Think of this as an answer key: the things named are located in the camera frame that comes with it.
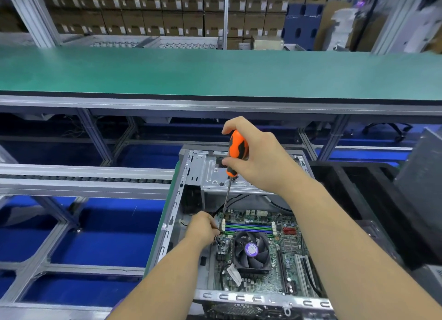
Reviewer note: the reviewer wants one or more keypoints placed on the grey metal computer case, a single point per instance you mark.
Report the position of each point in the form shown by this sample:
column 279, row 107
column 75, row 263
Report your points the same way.
column 190, row 185

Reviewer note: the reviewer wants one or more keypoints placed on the stack of cardboard boxes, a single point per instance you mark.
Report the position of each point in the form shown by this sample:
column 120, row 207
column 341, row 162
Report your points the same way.
column 159, row 16

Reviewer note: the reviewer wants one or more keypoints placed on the grey flat metal rail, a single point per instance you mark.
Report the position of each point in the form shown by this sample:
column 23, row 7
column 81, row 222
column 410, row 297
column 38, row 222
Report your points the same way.
column 76, row 181

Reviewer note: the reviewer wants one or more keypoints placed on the green conveyor belt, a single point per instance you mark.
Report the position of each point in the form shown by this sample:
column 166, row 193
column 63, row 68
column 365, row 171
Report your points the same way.
column 138, row 71

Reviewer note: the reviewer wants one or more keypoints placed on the person's left forearm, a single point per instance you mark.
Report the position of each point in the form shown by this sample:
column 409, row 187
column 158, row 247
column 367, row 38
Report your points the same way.
column 155, row 288

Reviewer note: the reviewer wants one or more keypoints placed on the person's right forearm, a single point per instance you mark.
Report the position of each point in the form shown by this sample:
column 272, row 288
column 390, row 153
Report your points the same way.
column 362, row 261

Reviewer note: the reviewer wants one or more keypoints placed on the person's left hand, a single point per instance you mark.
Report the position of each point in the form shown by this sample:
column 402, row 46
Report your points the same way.
column 202, row 228

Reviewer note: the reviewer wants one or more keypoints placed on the person's right hand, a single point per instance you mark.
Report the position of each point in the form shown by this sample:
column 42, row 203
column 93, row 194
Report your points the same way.
column 266, row 161

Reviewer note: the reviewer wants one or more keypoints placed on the green motherboard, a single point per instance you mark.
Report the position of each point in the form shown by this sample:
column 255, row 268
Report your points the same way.
column 290, row 257

